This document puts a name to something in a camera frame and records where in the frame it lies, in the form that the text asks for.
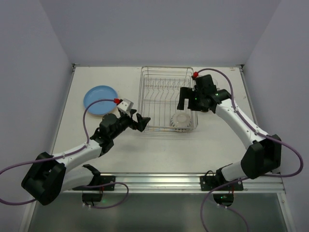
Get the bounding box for white blue-striped bowl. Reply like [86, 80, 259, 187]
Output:
[170, 112, 192, 128]

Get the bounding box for blue plate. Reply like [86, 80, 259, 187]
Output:
[83, 86, 118, 116]

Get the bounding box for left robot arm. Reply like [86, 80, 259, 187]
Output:
[21, 113, 151, 205]

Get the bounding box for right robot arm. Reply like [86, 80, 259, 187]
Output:
[177, 75, 281, 185]

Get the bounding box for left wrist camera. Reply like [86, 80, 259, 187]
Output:
[113, 99, 137, 117]

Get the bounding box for metal wire dish rack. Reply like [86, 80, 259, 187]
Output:
[138, 66, 198, 132]

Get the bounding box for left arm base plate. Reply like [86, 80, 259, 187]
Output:
[71, 164, 116, 192]

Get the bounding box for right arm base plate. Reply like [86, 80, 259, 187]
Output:
[199, 170, 244, 191]

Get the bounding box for aluminium mounting rail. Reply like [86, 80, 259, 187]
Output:
[59, 169, 285, 193]

